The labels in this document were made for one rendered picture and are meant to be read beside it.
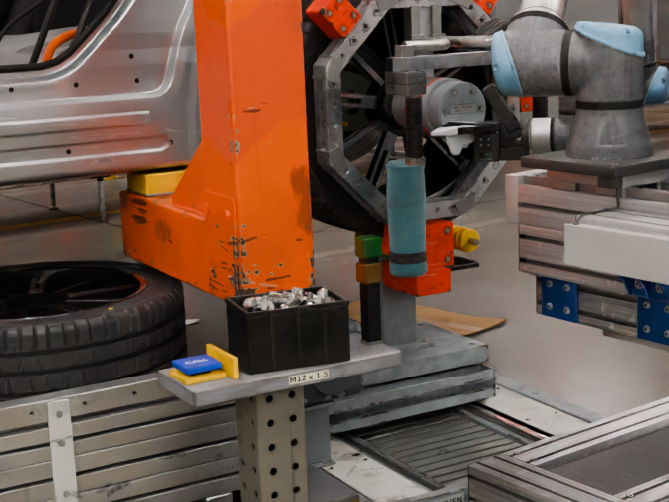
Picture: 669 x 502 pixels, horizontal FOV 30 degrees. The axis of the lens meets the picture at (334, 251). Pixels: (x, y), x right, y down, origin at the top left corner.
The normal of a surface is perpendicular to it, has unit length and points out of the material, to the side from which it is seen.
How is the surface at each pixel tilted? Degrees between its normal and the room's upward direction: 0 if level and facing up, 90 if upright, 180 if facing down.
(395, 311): 90
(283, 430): 90
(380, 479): 0
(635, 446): 0
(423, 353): 0
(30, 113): 90
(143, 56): 90
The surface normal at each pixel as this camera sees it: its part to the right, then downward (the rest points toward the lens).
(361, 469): -0.04, -0.98
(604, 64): -0.35, 0.20
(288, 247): 0.49, 0.15
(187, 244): -0.87, 0.13
